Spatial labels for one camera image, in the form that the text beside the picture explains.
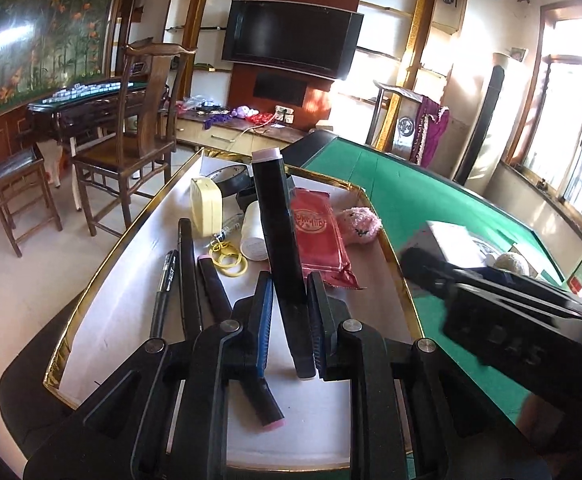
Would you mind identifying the black ribbed round object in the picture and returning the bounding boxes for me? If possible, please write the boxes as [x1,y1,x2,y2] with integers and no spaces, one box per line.
[235,185,259,213]

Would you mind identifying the beige fuzzy ball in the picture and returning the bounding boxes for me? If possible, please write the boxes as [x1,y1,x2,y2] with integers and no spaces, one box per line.
[491,251,544,281]

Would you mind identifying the black rectangular wall panel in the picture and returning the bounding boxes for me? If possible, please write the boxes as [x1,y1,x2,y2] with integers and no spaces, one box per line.
[252,71,308,108]

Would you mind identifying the white sack with red mark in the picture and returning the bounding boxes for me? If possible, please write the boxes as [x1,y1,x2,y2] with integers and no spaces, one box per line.
[36,140,74,188]

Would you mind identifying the white cardboard box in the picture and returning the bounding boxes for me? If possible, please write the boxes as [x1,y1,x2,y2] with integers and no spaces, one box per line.
[423,219,489,268]

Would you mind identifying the colourful clutter pile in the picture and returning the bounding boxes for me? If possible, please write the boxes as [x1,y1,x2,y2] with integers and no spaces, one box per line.
[181,95,272,128]

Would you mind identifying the floor-standing air conditioner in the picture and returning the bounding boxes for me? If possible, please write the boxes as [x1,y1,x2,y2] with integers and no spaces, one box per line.
[454,52,527,196]

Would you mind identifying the yellow rings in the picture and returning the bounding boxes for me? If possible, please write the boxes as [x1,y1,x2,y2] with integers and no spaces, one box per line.
[210,241,250,279]

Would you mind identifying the carved wooden chair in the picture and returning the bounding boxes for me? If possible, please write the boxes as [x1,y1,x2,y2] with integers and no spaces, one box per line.
[366,80,452,166]

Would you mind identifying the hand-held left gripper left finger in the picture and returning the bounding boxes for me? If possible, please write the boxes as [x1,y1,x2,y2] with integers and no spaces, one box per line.
[23,271,277,480]

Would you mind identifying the purple fringed cloth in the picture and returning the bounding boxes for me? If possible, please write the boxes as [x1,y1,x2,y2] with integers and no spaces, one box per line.
[411,97,451,167]

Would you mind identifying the yellow plastic case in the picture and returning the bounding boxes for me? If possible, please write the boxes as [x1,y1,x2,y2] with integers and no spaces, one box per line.
[189,176,223,236]

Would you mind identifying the flower mural painting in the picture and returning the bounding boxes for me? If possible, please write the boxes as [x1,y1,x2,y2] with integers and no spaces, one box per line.
[0,0,122,116]

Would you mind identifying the wood-framed barred window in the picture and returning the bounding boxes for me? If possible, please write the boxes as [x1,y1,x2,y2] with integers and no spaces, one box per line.
[504,2,582,241]

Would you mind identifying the gold-edged white box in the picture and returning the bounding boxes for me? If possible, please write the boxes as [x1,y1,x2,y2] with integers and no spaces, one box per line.
[42,147,424,480]

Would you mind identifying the black gel pen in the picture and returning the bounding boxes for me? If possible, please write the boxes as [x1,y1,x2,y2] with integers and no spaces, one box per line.
[148,249,181,341]

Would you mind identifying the brown wooden chair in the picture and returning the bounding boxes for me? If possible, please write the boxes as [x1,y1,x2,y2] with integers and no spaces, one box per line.
[71,42,199,238]

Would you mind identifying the dark table with tiles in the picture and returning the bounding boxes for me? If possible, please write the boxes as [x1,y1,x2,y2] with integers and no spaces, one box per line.
[25,77,152,143]

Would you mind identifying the low wooden cabinet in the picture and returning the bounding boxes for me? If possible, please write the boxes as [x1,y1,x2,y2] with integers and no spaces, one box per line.
[173,110,317,153]

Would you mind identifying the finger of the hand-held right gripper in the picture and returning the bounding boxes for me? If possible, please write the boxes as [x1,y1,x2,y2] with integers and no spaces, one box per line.
[400,246,461,307]
[471,266,582,317]

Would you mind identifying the pink fuzzy pompom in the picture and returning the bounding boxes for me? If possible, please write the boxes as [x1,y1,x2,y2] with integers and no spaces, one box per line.
[332,206,383,246]

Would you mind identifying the black flat television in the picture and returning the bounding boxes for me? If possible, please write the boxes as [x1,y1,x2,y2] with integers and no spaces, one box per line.
[221,0,365,82]

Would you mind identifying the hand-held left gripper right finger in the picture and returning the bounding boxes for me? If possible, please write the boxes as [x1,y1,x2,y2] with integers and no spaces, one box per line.
[305,271,552,480]

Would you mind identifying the red foil packet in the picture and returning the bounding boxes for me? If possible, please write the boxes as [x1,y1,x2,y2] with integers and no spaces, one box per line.
[288,186,367,291]

